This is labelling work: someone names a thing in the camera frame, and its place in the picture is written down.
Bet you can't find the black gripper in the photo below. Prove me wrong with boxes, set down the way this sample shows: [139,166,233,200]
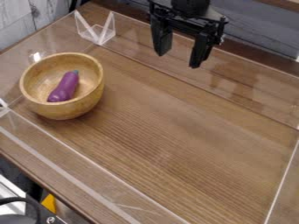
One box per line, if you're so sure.
[148,0,230,68]

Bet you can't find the purple toy eggplant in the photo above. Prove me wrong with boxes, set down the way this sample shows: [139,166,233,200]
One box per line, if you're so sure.
[47,70,80,102]

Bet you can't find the brown wooden bowl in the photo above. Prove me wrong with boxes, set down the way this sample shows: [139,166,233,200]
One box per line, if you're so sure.
[20,52,104,120]

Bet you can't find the clear acrylic table barrier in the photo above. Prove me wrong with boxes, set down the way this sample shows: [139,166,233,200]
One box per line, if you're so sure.
[0,16,299,224]

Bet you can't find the yellow sticker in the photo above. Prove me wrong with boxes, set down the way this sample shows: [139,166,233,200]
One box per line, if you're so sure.
[42,193,58,214]

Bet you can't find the black metal equipment base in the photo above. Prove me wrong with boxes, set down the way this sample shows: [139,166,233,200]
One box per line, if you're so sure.
[22,196,71,224]

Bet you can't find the clear acrylic corner bracket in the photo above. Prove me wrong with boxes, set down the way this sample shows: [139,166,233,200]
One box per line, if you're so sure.
[74,10,116,46]

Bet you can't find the black cable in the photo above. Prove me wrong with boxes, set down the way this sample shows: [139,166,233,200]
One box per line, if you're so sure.
[0,197,43,224]

